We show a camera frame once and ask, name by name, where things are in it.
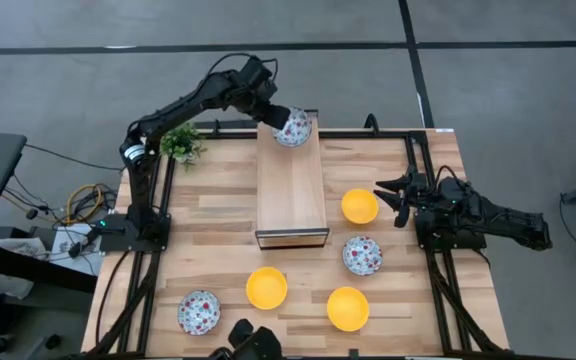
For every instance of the black bulky device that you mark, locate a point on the black bulky device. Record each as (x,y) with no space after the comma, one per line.
(258,345)

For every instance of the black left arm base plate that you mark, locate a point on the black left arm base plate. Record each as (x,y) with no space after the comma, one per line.
(118,243)

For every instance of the white label strip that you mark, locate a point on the white label strip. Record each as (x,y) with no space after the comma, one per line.
(445,130)

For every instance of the white plastic bag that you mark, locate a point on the white plastic bag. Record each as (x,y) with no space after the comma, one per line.
(10,282)

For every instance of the black desk beam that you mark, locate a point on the black desk beam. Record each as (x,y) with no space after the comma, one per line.
(33,267)

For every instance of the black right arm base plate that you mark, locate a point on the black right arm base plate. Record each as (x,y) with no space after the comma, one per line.
(425,236)

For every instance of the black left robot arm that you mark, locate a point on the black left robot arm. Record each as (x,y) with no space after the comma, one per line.
(178,107)

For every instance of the wooden tray box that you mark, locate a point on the wooden tray box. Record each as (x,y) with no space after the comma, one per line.
(290,195)

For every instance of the small black bracket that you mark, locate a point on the small black bracket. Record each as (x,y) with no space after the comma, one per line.
(353,354)

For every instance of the yellow mini bowl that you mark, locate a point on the yellow mini bowl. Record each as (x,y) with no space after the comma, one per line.
(266,288)
(359,206)
(348,308)

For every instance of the white paper box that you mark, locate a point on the white paper box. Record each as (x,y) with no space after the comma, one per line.
(65,240)

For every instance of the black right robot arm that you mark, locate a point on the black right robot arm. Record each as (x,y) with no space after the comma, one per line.
(498,220)

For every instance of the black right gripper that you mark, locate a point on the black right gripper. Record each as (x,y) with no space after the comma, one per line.
(420,197)

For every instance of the floral patterned mini bowl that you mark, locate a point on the floral patterned mini bowl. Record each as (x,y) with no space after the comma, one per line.
(298,131)
(198,312)
(362,255)

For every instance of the black aluminium table frame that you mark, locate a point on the black aluminium table frame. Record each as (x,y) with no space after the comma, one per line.
(169,180)

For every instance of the green plant in white pot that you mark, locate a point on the green plant in white pot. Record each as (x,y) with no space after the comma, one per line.
(182,144)

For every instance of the black box with green light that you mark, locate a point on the black box with green light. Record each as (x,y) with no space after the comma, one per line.
(110,227)

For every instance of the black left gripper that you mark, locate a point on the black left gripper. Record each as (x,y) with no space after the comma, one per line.
(274,115)

